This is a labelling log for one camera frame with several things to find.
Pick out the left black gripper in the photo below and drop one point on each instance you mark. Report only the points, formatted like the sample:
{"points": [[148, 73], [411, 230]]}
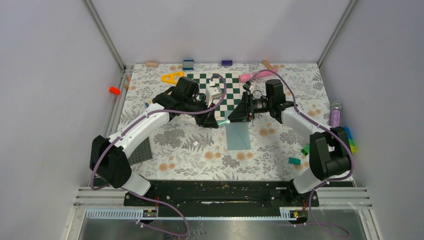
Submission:
{"points": [[207, 119]]}

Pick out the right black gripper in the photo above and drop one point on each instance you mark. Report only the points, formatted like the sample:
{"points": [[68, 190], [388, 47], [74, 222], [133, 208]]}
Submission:
{"points": [[245, 111]]}

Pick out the small green white peg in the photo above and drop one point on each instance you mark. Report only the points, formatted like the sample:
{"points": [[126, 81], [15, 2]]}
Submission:
{"points": [[223, 123]]}

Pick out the grey-blue envelope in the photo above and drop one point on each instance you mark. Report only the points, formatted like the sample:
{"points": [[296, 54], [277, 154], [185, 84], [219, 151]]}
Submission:
{"points": [[237, 136]]}

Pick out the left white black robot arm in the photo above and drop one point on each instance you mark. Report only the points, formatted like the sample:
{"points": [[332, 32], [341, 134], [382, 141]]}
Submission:
{"points": [[109, 155]]}

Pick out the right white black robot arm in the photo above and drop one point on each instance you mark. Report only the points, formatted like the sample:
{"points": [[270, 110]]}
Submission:
{"points": [[329, 150]]}

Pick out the green white chessboard mat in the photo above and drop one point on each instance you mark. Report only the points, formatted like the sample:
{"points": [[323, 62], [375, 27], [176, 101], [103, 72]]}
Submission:
{"points": [[233, 91]]}

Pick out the pink toy microphone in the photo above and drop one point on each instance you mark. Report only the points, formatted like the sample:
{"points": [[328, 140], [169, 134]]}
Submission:
{"points": [[256, 75]]}

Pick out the floral patterned table mat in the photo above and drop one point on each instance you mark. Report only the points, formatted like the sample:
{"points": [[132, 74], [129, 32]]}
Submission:
{"points": [[272, 144]]}

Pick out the purple lego brick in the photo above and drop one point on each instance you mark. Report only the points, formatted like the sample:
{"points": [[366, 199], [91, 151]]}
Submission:
{"points": [[226, 62]]}

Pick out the yellow triangle toy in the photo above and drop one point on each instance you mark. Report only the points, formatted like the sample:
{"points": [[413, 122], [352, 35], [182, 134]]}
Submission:
{"points": [[172, 78]]}

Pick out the right wooden cylinder peg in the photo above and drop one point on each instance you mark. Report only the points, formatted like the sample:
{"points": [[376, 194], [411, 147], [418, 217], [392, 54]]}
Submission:
{"points": [[267, 65]]}

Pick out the wooden cylinder peg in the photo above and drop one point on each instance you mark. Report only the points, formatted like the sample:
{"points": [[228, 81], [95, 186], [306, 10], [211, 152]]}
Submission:
{"points": [[267, 65], [151, 64]]}

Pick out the blue grey lego brick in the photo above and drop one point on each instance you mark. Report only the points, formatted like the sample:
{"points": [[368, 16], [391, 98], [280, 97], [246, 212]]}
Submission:
{"points": [[188, 65]]}

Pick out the teal small block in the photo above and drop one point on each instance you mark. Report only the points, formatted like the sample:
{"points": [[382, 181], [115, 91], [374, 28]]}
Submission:
{"points": [[295, 161]]}

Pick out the grey lego baseplate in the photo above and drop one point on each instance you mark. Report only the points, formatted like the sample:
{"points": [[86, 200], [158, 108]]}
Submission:
{"points": [[141, 153]]}

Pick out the left wooden cylinder peg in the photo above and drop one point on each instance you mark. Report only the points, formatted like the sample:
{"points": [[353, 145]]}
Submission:
{"points": [[151, 64]]}

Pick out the purple glitter microphone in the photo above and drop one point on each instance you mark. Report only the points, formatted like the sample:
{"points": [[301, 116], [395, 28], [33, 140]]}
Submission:
{"points": [[335, 114]]}

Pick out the orange red small cylinder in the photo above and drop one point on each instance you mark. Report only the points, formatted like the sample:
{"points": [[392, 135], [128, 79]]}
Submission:
{"points": [[115, 91]]}

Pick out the colourful block toy pile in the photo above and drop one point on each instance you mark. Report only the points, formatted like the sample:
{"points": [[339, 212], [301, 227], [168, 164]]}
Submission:
{"points": [[350, 140]]}

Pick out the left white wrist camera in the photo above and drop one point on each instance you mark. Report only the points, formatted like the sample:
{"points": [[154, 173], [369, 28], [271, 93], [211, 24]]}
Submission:
{"points": [[212, 93]]}

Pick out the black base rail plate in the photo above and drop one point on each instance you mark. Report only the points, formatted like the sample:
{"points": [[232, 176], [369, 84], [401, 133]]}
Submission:
{"points": [[220, 198]]}

